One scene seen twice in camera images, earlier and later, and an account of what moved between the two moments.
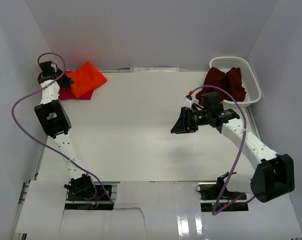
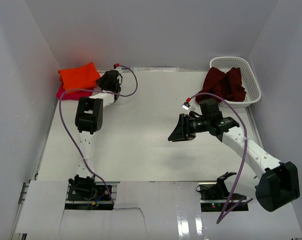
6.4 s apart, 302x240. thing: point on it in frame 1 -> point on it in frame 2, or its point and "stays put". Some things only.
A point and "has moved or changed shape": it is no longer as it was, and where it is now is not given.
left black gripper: x=68 y=80 -> x=100 y=80
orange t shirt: x=86 y=77 has moved or changed shape
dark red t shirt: x=230 y=82 stays put
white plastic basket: x=249 y=82 stays put
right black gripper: x=184 y=124 -> x=179 y=133
